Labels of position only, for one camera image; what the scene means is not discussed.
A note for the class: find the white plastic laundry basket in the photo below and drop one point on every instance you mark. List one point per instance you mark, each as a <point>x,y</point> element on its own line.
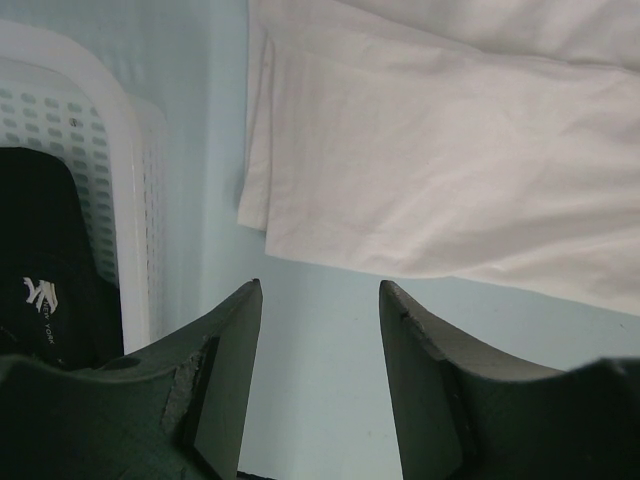
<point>59,99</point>

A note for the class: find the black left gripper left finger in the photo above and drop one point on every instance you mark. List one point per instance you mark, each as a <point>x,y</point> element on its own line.
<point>174,409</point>

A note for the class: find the white t shirt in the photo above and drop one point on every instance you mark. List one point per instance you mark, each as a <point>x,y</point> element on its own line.
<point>495,141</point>

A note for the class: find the black t shirt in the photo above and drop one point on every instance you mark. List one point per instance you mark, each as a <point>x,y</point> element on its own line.
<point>55,307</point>

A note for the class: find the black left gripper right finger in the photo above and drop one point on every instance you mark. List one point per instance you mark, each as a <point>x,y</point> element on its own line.
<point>466,410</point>

